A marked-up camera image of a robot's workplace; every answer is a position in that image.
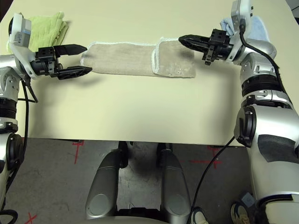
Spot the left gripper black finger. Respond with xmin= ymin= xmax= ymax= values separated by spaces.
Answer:
xmin=53 ymin=43 xmax=88 ymax=56
xmin=57 ymin=66 xmax=93 ymax=81

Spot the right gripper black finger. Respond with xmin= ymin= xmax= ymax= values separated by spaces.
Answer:
xmin=178 ymin=34 xmax=211 ymax=44
xmin=181 ymin=42 xmax=210 ymax=53

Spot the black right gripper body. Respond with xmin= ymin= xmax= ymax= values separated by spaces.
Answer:
xmin=202 ymin=29 xmax=234 ymax=66

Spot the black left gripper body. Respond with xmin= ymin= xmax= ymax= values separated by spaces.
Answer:
xmin=30 ymin=46 xmax=59 ymax=77

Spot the beige towel with white trim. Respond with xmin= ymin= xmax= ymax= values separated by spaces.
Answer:
xmin=80 ymin=36 xmax=197 ymax=79

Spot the folded green towel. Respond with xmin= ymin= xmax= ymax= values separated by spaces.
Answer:
xmin=6 ymin=11 xmax=69 ymax=53

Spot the folded light blue towel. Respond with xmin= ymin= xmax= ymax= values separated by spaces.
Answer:
xmin=220 ymin=15 xmax=271 ymax=47

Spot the small blue box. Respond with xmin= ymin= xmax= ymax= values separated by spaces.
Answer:
xmin=242 ymin=192 xmax=256 ymax=207

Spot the grey robot waist housing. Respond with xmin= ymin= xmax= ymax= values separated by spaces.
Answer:
xmin=90 ymin=216 xmax=171 ymax=224

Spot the yellowish grey sneaker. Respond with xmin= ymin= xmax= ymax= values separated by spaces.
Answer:
xmin=230 ymin=202 xmax=252 ymax=224

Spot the white grey sneaker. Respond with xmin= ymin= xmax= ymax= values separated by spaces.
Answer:
xmin=191 ymin=206 xmax=207 ymax=224

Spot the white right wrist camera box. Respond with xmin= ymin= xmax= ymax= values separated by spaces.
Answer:
xmin=230 ymin=0 xmax=254 ymax=66

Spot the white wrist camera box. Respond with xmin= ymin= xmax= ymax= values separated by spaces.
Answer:
xmin=8 ymin=13 xmax=39 ymax=79
xmin=230 ymin=0 xmax=254 ymax=66

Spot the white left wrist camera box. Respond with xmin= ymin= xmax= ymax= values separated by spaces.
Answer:
xmin=8 ymin=13 xmax=39 ymax=79

